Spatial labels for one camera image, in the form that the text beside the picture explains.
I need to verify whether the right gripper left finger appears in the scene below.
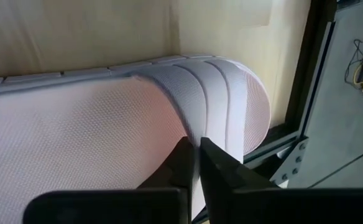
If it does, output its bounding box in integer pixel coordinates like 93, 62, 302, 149
22, 136, 198, 224

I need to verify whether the silver corner bracket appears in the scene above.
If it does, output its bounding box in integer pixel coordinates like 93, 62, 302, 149
270, 136, 309, 188

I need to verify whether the pink rubber slide sandal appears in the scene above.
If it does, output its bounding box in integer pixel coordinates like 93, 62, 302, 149
0, 54, 272, 224

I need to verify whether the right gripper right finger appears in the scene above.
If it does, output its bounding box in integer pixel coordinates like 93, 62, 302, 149
200, 136, 363, 224

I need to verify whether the black aluminium extrusion frame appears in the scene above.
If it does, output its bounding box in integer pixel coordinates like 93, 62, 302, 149
193, 0, 341, 224

